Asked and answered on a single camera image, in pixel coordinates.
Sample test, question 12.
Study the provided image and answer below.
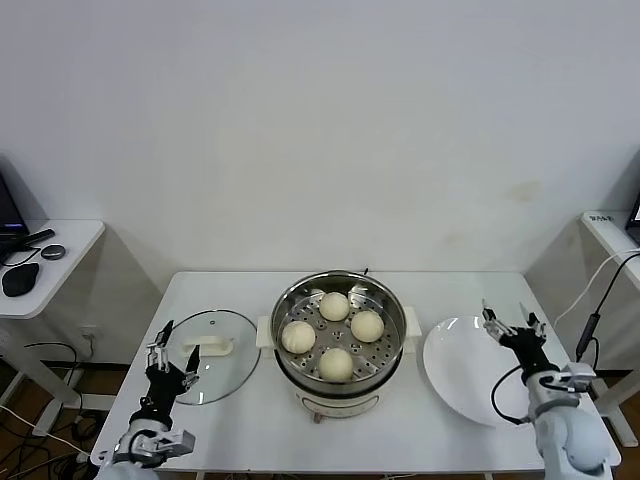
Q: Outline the glass lid with cream handle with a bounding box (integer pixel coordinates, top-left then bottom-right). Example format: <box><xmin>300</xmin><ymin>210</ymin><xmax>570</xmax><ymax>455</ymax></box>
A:
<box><xmin>158</xmin><ymin>308</ymin><xmax>262</xmax><ymax>405</ymax></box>

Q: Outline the white side table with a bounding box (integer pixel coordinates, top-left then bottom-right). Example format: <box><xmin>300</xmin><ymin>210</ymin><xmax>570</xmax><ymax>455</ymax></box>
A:
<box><xmin>579</xmin><ymin>209</ymin><xmax>640</xmax><ymax>446</ymax></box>
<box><xmin>0</xmin><ymin>218</ymin><xmax>106</xmax><ymax>436</ymax></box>

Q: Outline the white hanging cable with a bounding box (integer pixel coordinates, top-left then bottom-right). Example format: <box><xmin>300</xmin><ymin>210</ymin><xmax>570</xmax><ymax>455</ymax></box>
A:
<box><xmin>553</xmin><ymin>248</ymin><xmax>640</xmax><ymax>324</ymax></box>

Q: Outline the white round plate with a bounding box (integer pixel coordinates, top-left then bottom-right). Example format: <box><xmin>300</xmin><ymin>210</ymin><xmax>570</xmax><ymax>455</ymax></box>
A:
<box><xmin>422</xmin><ymin>314</ymin><xmax>539</xmax><ymax>429</ymax></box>

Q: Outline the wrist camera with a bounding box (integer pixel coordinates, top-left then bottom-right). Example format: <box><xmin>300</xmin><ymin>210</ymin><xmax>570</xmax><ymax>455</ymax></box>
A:
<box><xmin>542</xmin><ymin>363</ymin><xmax>600</xmax><ymax>396</ymax></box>
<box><xmin>144</xmin><ymin>428</ymin><xmax>197</xmax><ymax>454</ymax></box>

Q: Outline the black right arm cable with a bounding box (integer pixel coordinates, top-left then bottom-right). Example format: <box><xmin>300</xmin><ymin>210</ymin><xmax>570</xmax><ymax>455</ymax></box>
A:
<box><xmin>491</xmin><ymin>363</ymin><xmax>539</xmax><ymax>427</ymax></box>

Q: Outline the black computer mouse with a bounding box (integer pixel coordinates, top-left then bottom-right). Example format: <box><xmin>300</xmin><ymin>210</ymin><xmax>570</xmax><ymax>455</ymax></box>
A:
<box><xmin>1</xmin><ymin>261</ymin><xmax>40</xmax><ymax>298</ymax></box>

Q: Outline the cream electric cooker base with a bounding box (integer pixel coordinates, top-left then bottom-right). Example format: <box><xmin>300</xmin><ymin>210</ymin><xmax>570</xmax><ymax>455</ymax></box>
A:
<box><xmin>273</xmin><ymin>349</ymin><xmax>401</xmax><ymax>425</ymax></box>

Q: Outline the black remote bar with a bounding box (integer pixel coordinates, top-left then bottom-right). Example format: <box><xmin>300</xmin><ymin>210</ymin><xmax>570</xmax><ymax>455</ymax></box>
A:
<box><xmin>18</xmin><ymin>227</ymin><xmax>55</xmax><ymax>247</ymax></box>

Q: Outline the stainless steel steamer basket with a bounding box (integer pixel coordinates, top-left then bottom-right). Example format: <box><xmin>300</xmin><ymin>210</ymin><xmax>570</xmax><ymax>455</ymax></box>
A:
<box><xmin>255</xmin><ymin>270</ymin><xmax>422</xmax><ymax>384</ymax></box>

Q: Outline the black floor cable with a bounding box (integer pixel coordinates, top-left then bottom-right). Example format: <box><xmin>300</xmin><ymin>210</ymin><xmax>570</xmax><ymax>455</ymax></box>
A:
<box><xmin>23</xmin><ymin>339</ymin><xmax>84</xmax><ymax>396</ymax></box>

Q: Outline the black cable with grey adapter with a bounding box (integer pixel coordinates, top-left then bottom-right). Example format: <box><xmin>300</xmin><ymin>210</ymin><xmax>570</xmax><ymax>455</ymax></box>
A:
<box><xmin>574</xmin><ymin>252</ymin><xmax>640</xmax><ymax>364</ymax></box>

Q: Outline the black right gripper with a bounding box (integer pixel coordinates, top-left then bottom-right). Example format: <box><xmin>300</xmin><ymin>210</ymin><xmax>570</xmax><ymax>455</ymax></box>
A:
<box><xmin>480</xmin><ymin>298</ymin><xmax>551</xmax><ymax>374</ymax></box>

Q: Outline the white floor cable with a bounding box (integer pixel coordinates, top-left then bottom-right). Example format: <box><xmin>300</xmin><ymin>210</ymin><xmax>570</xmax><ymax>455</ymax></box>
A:
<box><xmin>0</xmin><ymin>402</ymin><xmax>94</xmax><ymax>459</ymax></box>

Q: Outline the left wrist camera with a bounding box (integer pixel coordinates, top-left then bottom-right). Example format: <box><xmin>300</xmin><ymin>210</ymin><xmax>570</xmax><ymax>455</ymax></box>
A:
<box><xmin>144</xmin><ymin>428</ymin><xmax>197</xmax><ymax>454</ymax></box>

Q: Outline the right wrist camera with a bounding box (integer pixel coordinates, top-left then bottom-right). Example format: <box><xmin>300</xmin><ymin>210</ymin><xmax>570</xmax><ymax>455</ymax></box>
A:
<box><xmin>542</xmin><ymin>363</ymin><xmax>600</xmax><ymax>396</ymax></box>

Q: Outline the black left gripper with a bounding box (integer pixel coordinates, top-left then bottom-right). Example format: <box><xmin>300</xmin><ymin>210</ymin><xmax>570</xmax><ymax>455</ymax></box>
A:
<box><xmin>141</xmin><ymin>319</ymin><xmax>202</xmax><ymax>422</ymax></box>

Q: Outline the white wall socket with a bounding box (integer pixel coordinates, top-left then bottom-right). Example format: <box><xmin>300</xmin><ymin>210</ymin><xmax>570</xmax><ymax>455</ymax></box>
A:
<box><xmin>79</xmin><ymin>323</ymin><xmax>98</xmax><ymax>359</ymax></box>

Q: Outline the white steamed baozi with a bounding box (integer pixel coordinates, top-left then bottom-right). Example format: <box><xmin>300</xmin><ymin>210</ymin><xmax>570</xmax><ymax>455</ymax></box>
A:
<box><xmin>319</xmin><ymin>291</ymin><xmax>350</xmax><ymax>322</ymax></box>
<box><xmin>281</xmin><ymin>320</ymin><xmax>317</xmax><ymax>354</ymax></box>
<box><xmin>318</xmin><ymin>347</ymin><xmax>354</xmax><ymax>383</ymax></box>
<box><xmin>350</xmin><ymin>310</ymin><xmax>385</xmax><ymax>343</ymax></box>

